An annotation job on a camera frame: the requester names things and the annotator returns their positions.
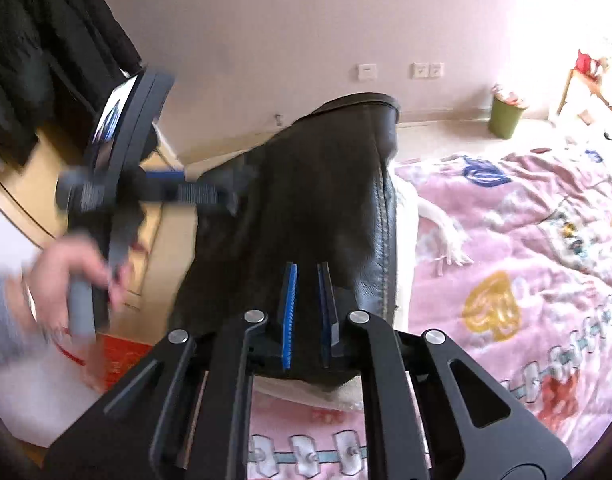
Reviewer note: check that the red bag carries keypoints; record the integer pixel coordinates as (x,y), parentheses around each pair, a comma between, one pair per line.
(587,61)

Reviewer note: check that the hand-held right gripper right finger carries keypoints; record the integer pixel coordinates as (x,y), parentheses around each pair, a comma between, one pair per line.
(326,310)

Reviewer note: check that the wooden desk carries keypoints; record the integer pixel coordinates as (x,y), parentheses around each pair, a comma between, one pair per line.
(593,92)

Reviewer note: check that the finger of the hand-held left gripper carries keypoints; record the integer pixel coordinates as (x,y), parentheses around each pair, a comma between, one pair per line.
(196,195)
(163,176)

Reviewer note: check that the green trash bin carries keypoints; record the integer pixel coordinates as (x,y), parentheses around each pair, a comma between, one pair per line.
(505,115)

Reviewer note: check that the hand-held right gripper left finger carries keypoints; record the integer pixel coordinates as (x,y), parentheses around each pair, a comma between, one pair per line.
(288,310)

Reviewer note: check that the flat red box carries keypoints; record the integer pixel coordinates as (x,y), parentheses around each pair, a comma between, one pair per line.
(123,360)

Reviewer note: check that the pink printed quilt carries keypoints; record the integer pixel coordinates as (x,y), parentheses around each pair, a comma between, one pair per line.
(510,240)

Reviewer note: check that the black padded coat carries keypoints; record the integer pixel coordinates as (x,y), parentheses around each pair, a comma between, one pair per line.
(36,60)

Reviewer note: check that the white wall socket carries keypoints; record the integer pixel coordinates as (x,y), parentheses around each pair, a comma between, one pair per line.
(420,70)
(367,71)
(436,70)

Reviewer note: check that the person's left hand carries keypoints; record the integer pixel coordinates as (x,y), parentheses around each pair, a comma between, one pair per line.
(56,280)

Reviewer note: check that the black leather jacket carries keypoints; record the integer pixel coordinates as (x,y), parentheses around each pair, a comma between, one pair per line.
(326,200)

